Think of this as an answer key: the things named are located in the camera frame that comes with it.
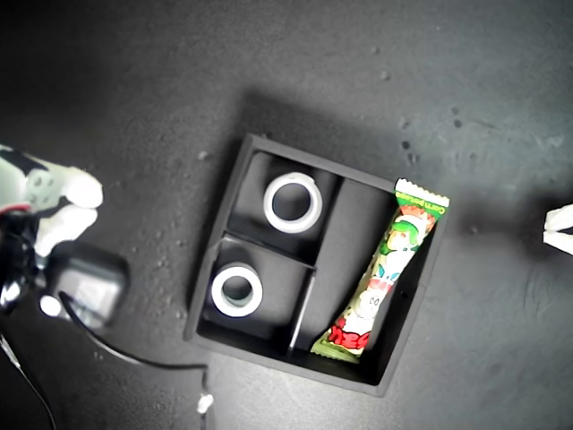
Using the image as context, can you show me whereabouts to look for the white tape roll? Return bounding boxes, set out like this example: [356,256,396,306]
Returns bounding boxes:
[210,263,264,318]
[262,172,323,233]

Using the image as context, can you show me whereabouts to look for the green red printed snack bar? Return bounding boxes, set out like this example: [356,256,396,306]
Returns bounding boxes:
[310,177,450,365]

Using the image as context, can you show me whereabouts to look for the black tray with wells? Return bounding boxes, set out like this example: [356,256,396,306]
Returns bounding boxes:
[183,133,451,399]

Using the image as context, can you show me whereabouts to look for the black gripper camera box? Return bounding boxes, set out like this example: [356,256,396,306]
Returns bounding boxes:
[47,244,132,331]

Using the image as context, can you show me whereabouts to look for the thin black wire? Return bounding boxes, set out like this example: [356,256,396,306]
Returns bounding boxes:
[0,333,58,430]

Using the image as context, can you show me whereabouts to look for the black camera cable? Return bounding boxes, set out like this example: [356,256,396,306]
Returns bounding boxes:
[56,289,217,430]

